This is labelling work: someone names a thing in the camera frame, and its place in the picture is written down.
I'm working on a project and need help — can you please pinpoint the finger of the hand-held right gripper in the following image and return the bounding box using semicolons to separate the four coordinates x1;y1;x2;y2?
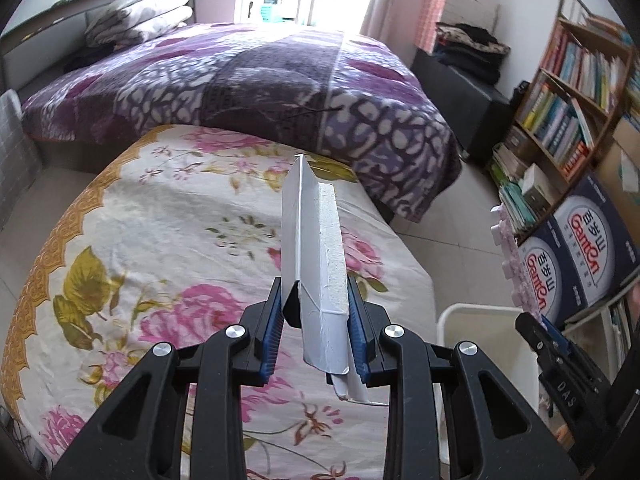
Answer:
515;312;571;361

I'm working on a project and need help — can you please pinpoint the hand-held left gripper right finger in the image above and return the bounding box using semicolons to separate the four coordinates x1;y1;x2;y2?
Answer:
345;276;596;480

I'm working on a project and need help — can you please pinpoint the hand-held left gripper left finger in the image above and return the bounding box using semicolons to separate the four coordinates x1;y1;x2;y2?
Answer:
50;276;286;480

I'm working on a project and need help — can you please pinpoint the white plastic bin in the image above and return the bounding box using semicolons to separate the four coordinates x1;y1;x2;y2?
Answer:
436;304;543;461

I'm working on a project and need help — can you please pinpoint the long white box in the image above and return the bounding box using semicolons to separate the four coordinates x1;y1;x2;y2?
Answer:
281;155;391;407

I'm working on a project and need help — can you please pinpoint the blue and white carton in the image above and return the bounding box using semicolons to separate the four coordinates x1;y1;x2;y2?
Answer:
517;232;567;325
552;175;640;303

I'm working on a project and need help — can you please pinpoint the floral covered table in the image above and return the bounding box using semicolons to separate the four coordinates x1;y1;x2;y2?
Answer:
0;125;437;480

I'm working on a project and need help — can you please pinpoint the pile of books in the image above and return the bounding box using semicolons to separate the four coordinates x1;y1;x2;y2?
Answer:
489;127;561;236

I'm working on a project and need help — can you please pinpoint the brown cardboard box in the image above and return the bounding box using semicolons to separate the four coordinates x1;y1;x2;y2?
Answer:
595;115;640;211

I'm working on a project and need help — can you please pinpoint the row of colourful books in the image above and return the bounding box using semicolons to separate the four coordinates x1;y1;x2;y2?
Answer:
520;82;596;176
542;25;628;113

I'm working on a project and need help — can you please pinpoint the wooden bookshelf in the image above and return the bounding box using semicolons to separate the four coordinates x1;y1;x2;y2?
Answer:
487;0;640;247

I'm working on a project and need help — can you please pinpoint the black bag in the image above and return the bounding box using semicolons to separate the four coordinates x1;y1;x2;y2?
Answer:
512;80;532;112

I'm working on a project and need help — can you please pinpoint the black bench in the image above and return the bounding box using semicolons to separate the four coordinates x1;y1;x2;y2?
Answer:
411;52;513;162

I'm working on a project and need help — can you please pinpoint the purple patterned bed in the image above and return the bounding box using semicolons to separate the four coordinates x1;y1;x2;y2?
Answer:
20;22;463;223

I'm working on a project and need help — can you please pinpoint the pile of folded clothes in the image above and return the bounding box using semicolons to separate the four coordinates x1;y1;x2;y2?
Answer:
432;24;511;87

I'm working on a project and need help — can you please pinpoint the grey checked cloth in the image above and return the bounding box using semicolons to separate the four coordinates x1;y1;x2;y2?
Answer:
0;89;45;231

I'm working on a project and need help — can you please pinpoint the pink and white cabinet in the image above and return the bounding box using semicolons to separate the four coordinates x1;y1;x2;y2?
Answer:
417;0;501;57

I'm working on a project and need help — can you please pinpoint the dark clothing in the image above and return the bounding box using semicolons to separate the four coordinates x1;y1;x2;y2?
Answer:
65;42;117;72

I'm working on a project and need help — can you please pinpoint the folded grey floral quilt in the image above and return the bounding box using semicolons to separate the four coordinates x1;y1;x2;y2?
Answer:
85;0;194;47

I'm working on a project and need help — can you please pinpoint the dark bed headboard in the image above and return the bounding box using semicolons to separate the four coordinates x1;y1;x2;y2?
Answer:
0;0;151;92

